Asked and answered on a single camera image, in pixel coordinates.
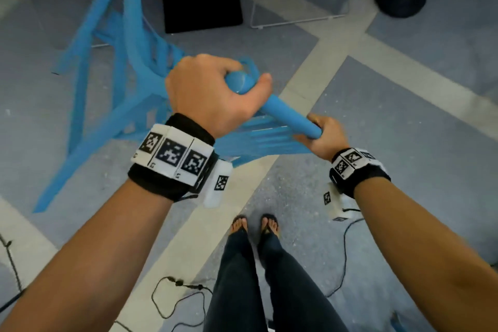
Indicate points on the person's right thumb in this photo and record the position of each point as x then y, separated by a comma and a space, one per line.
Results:
316, 121

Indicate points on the blue wooden chair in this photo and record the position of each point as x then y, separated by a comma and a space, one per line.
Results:
134, 51

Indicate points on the person's right foot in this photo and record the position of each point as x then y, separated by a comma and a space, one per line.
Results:
270, 225

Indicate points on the person's left hand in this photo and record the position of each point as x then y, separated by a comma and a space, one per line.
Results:
202, 94

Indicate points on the black marker wristband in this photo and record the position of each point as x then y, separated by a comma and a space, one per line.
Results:
356, 170
171, 156

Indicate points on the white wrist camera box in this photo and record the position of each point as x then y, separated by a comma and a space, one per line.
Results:
336, 203
218, 184

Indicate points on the person's legs in dark jeans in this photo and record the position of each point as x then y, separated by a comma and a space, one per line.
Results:
241, 289

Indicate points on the person's left foot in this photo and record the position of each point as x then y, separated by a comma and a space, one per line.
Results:
238, 224

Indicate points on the person's foot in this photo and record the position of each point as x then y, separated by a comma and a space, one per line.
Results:
270, 225
238, 224

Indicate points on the person's right forearm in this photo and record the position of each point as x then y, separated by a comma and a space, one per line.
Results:
428, 258

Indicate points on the person's left forearm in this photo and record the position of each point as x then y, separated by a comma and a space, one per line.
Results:
89, 261

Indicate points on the person's left thumb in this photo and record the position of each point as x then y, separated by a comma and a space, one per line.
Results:
260, 88

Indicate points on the person's right hand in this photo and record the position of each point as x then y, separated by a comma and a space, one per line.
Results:
330, 139

